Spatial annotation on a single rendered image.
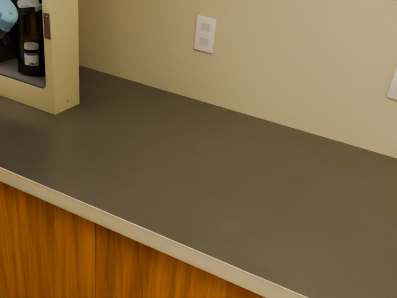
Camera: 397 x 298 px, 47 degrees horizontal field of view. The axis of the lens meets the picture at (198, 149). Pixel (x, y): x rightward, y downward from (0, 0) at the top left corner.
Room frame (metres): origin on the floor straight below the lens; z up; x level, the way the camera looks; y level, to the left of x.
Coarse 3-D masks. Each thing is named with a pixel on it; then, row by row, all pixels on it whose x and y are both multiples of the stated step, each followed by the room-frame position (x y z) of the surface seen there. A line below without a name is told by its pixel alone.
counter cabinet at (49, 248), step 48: (0, 192) 0.95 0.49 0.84; (0, 240) 0.96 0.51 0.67; (48, 240) 0.89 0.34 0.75; (96, 240) 0.83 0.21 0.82; (0, 288) 0.97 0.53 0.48; (48, 288) 0.89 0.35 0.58; (96, 288) 0.83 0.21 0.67; (144, 288) 0.78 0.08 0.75; (192, 288) 0.73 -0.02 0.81; (240, 288) 0.69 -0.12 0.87
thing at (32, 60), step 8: (16, 0) 1.30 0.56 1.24; (24, 16) 1.30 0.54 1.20; (32, 16) 1.31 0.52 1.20; (40, 16) 1.32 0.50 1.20; (24, 24) 1.30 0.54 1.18; (32, 24) 1.31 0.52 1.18; (40, 24) 1.32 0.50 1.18; (24, 32) 1.30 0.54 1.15; (32, 32) 1.31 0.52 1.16; (40, 32) 1.32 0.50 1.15; (24, 40) 1.30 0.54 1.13; (32, 40) 1.30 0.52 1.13; (40, 40) 1.32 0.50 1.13; (24, 48) 1.30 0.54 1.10; (32, 48) 1.30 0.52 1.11; (40, 48) 1.31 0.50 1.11; (24, 56) 1.30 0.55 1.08; (32, 56) 1.30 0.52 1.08; (40, 56) 1.31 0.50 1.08; (32, 64) 1.30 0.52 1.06; (40, 64) 1.31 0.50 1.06
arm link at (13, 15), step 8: (0, 0) 1.02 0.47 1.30; (8, 0) 1.04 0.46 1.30; (0, 8) 1.00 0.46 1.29; (8, 8) 1.02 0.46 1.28; (16, 8) 1.04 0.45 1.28; (0, 16) 0.99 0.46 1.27; (8, 16) 1.00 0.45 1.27; (16, 16) 1.02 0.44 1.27; (0, 24) 0.99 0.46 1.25; (8, 24) 1.00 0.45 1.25; (0, 32) 1.00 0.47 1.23
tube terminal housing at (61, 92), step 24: (48, 0) 1.22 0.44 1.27; (72, 0) 1.30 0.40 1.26; (72, 24) 1.30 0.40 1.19; (48, 48) 1.23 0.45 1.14; (72, 48) 1.30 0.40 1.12; (48, 72) 1.23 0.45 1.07; (72, 72) 1.30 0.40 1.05; (24, 96) 1.27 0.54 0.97; (48, 96) 1.23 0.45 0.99; (72, 96) 1.29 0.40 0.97
